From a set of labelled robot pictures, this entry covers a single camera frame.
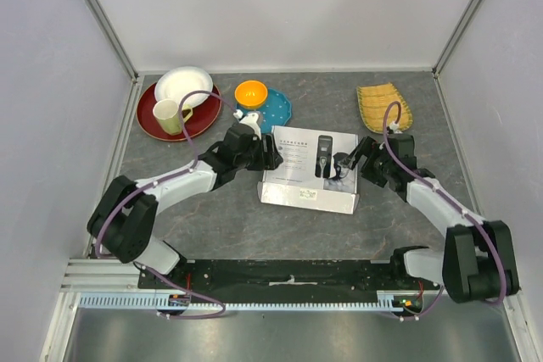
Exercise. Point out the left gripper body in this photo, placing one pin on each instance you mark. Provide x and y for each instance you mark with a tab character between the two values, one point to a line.
256	158

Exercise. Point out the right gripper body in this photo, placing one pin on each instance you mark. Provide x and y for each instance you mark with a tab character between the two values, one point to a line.
377	165

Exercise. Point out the white cardboard box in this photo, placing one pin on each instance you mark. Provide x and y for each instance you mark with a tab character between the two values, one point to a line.
310	176

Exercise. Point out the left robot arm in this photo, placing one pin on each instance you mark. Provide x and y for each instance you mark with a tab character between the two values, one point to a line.
123	221

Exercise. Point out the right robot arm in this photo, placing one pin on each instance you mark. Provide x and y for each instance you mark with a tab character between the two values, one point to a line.
478	261

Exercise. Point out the blue dotted plate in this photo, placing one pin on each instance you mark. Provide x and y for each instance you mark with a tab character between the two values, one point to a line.
276	110

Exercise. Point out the orange bowl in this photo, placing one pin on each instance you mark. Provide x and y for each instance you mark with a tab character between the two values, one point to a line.
251	94

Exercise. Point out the cream mug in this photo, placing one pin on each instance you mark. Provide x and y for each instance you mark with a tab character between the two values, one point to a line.
171	116

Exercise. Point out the white paper plate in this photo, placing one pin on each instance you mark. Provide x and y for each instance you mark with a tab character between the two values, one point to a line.
177	83

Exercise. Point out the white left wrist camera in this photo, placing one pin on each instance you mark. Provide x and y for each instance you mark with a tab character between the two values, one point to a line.
253	119

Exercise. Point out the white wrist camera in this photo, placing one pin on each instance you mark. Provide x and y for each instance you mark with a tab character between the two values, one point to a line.
393	128
253	119

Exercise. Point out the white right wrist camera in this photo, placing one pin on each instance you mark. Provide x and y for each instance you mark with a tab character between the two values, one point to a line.
393	128

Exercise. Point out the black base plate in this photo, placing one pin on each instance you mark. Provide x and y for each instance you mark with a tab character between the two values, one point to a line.
292	281

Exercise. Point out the right aluminium frame post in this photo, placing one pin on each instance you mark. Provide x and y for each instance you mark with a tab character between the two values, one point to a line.
457	34

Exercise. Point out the aluminium frame post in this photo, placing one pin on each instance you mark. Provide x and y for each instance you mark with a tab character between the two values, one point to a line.
113	39
457	34

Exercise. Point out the left aluminium frame post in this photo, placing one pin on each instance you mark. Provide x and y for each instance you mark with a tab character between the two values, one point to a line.
113	39

